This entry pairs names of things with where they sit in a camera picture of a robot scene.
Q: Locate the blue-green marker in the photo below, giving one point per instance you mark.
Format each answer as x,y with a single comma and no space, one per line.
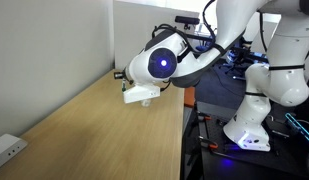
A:
123,87

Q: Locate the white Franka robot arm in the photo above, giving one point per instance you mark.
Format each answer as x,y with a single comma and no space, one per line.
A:
280,83

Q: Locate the white printed paper cup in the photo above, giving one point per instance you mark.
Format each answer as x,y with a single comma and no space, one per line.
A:
146,103

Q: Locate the orange panel piece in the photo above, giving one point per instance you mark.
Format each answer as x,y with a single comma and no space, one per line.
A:
190,96

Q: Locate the white rectangular box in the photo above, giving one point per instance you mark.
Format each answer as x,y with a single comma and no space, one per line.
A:
7,150

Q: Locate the blue LED light strip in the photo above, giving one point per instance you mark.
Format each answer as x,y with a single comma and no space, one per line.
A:
299,128

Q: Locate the black stereo camera bar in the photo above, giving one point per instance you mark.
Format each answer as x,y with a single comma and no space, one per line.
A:
187,20

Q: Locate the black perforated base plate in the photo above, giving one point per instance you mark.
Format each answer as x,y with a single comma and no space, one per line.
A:
217,131

